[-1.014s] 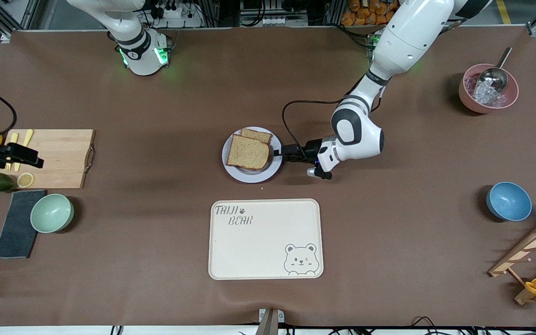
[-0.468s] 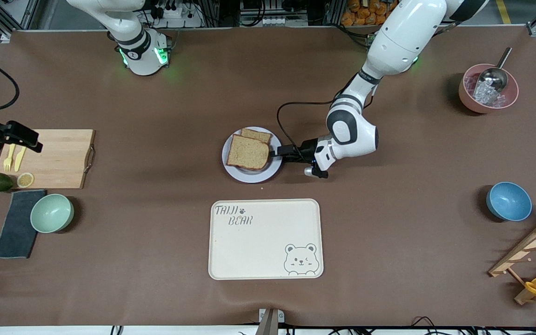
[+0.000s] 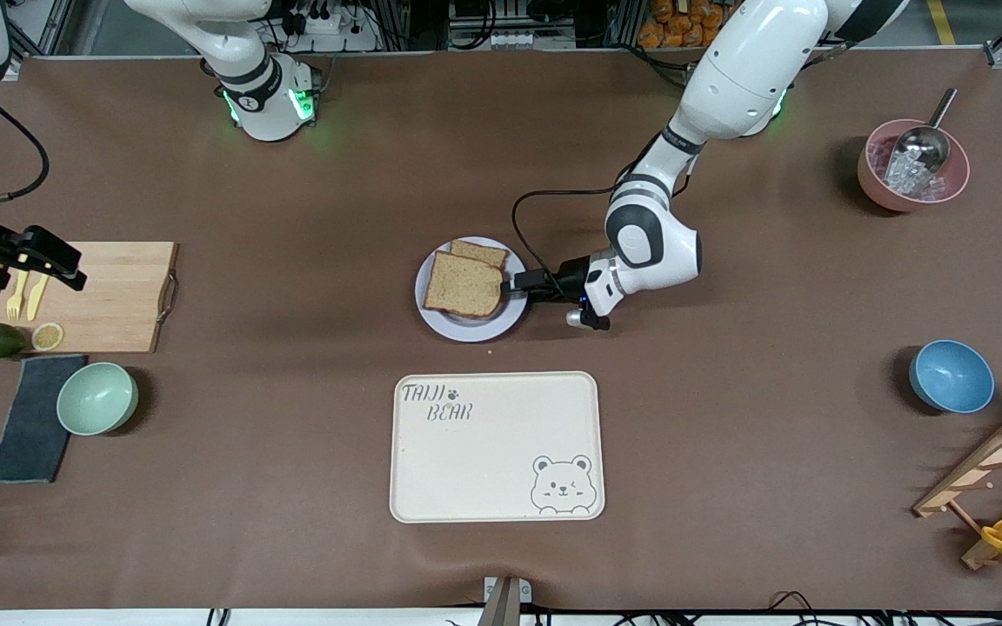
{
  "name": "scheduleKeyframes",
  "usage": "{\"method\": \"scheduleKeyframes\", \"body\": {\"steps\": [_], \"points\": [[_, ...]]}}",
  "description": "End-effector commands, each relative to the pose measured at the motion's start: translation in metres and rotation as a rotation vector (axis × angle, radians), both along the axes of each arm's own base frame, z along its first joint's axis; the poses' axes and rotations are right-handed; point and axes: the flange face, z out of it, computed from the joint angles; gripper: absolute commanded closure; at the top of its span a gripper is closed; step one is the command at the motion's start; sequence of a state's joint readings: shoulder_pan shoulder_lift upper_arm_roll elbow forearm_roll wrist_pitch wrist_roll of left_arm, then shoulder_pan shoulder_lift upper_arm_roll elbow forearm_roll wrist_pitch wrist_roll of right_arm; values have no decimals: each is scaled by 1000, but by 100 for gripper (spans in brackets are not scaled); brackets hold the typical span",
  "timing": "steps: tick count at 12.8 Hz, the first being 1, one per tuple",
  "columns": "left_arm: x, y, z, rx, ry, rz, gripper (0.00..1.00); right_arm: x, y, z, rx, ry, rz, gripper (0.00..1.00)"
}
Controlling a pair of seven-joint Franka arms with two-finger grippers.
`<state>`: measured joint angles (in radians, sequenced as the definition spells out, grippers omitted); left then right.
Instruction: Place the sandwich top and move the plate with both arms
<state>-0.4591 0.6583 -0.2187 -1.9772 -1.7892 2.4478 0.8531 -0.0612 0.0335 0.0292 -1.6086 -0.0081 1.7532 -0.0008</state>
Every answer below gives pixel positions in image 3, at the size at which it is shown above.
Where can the clear ice cubes pile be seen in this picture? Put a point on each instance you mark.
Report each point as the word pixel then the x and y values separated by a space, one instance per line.
pixel 910 178

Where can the metal scoop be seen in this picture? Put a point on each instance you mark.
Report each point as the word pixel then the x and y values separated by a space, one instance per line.
pixel 923 143

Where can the orange packets pile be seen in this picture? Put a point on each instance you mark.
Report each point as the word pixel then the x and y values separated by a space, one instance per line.
pixel 684 22

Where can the white round plate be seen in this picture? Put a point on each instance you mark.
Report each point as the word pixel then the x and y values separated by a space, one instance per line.
pixel 466 329

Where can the plain bread slice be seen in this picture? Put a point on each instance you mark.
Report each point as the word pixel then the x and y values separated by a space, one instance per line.
pixel 462 285

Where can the dark grey cloth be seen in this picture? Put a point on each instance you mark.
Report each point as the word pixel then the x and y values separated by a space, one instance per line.
pixel 31 426

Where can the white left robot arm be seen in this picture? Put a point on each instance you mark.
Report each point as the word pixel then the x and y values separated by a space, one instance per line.
pixel 753 69

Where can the wooden cup rack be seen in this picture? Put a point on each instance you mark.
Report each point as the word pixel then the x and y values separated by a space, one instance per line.
pixel 988 456

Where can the blue bowl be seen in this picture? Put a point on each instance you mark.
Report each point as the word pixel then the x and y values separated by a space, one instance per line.
pixel 953 378

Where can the wooden cutting board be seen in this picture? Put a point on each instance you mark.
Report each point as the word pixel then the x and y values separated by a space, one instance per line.
pixel 110 296

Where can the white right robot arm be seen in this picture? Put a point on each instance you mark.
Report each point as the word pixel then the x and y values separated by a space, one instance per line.
pixel 249 96

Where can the yellow plastic fork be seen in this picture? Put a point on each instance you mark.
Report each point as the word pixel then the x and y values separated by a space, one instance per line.
pixel 16 304

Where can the mint green bowl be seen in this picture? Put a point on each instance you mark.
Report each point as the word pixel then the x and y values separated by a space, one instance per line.
pixel 96 400

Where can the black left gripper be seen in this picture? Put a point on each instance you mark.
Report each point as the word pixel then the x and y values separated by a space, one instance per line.
pixel 569 280

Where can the white power strip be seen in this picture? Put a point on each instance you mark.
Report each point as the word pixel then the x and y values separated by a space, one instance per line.
pixel 336 26

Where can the cream tray with bear print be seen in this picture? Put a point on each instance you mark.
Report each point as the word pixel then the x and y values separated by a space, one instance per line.
pixel 484 469

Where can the pink bowl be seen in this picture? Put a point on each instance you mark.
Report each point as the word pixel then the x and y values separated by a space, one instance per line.
pixel 879 191

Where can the yellow plastic knife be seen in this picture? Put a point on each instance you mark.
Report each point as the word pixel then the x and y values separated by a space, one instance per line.
pixel 36 300

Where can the lemon slice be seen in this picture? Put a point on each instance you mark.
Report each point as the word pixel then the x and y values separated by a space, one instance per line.
pixel 48 336

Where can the grey metal bracket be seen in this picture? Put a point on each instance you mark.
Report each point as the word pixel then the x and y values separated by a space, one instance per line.
pixel 505 600

